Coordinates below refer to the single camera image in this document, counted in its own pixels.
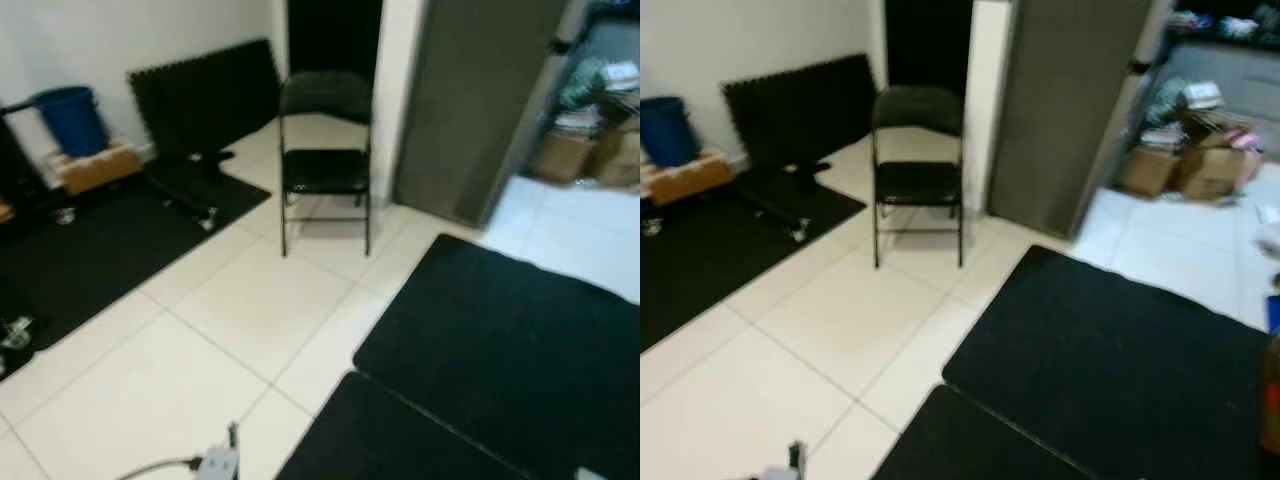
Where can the clear water bottle green label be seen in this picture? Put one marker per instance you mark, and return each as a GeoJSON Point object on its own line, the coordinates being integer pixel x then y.
{"type": "Point", "coordinates": [1273, 400]}

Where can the low cardboard box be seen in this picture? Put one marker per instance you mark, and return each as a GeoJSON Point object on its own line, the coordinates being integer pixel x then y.
{"type": "Point", "coordinates": [690, 180]}
{"type": "Point", "coordinates": [95, 170]}

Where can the black floor mat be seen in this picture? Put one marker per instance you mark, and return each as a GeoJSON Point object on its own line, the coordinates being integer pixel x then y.
{"type": "Point", "coordinates": [960, 445]}
{"type": "Point", "coordinates": [100, 250]}
{"type": "Point", "coordinates": [380, 440]}
{"type": "Point", "coordinates": [740, 250]}
{"type": "Point", "coordinates": [510, 340]}
{"type": "Point", "coordinates": [1110, 370]}

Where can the blue plastic bin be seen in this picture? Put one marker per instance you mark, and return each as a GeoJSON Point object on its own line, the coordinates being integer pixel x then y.
{"type": "Point", "coordinates": [663, 130]}
{"type": "Point", "coordinates": [72, 120]}

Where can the black wheeled stand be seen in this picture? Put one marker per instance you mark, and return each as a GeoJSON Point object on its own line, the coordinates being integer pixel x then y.
{"type": "Point", "coordinates": [185, 185]}
{"type": "Point", "coordinates": [785, 195]}

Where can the grey green plastic bag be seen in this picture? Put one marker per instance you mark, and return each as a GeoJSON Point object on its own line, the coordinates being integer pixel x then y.
{"type": "Point", "coordinates": [583, 82]}
{"type": "Point", "coordinates": [1165, 100]}

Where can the white labelled flat box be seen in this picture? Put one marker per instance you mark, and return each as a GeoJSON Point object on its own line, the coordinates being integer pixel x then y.
{"type": "Point", "coordinates": [1203, 95]}
{"type": "Point", "coordinates": [620, 72]}

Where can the black foam puzzle mat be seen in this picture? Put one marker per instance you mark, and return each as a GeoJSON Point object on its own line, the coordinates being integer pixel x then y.
{"type": "Point", "coordinates": [205, 100]}
{"type": "Point", "coordinates": [800, 110]}

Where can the black folding chair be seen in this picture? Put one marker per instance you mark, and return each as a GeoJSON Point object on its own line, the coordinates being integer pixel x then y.
{"type": "Point", "coordinates": [918, 185]}
{"type": "Point", "coordinates": [325, 170]}

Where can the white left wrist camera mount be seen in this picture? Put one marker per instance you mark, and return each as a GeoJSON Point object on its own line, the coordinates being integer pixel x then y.
{"type": "Point", "coordinates": [785, 468]}
{"type": "Point", "coordinates": [220, 463]}

